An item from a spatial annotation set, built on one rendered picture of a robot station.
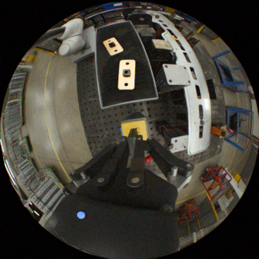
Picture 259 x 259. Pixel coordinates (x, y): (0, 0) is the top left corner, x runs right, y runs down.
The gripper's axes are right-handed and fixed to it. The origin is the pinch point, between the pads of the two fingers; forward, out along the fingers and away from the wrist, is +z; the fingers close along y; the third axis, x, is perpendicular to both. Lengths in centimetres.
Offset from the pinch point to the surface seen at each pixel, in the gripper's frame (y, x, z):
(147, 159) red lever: 2.5, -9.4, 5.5
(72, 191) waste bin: -164, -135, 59
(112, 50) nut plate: -1.8, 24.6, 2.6
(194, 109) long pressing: 28.8, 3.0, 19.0
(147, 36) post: 11.9, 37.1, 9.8
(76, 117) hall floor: -114, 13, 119
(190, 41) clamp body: 48, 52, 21
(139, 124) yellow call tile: 1.6, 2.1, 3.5
